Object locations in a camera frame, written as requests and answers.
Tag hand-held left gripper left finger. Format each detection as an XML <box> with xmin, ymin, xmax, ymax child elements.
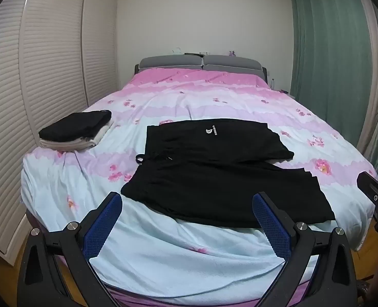
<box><xmin>17</xmin><ymin>192</ymin><xmax>123</xmax><ymax>307</ymax></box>

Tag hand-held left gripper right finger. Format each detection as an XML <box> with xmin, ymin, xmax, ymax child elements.
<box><xmin>252</xmin><ymin>192</ymin><xmax>359</xmax><ymax>307</ymax></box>

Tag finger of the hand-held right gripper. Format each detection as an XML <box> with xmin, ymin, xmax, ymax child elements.
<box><xmin>357</xmin><ymin>171</ymin><xmax>378</xmax><ymax>206</ymax></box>

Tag black pants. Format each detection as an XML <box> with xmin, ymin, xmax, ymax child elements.
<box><xmin>121</xmin><ymin>118</ymin><xmax>336</xmax><ymax>229</ymax></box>

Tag beige curtain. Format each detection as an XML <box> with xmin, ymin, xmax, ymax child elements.
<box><xmin>352</xmin><ymin>0</ymin><xmax>378</xmax><ymax>162</ymax></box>

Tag folded black garment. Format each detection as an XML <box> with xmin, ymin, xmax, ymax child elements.
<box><xmin>38</xmin><ymin>110</ymin><xmax>113</xmax><ymax>143</ymax></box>

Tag purple bed sheet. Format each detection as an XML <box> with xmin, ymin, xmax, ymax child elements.
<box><xmin>24</xmin><ymin>211</ymin><xmax>319</xmax><ymax>307</ymax></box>

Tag white louvered wardrobe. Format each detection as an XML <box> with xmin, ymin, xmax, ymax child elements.
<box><xmin>0</xmin><ymin>0</ymin><xmax>119</xmax><ymax>267</ymax></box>

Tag pink floral bed blanket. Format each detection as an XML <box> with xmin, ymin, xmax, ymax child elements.
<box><xmin>20</xmin><ymin>67</ymin><xmax>378</xmax><ymax>299</ymax></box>

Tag grey padded headboard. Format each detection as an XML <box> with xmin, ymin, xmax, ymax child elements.
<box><xmin>134</xmin><ymin>54</ymin><xmax>268</xmax><ymax>77</ymax></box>

